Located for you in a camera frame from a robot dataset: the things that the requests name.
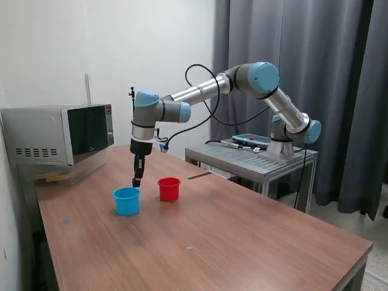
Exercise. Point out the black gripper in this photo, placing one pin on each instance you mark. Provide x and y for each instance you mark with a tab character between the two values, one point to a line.
141	147

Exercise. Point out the dark thin strip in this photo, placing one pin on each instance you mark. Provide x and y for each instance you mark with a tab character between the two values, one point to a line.
198	175

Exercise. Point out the blue teach pendant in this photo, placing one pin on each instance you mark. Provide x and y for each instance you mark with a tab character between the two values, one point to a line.
257	139

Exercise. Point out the wooden block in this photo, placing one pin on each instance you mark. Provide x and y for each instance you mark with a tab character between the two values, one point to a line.
51	177

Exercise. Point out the grey metal robot stand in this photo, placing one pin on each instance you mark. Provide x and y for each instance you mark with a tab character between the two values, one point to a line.
272	165

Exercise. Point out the blue plastic cup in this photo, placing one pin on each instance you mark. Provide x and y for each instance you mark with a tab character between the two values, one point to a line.
127	204

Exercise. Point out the thin white wall rod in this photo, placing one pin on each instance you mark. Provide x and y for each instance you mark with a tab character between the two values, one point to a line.
88	91

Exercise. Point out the red plastic cup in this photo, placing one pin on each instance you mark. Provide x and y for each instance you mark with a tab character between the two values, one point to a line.
169	192

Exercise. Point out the silver microwave oven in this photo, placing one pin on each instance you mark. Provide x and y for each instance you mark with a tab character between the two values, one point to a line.
36	133

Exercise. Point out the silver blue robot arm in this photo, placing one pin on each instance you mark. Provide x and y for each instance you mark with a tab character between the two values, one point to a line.
200	91

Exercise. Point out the grey curtain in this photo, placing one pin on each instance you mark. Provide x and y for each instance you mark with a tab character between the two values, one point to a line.
348	91

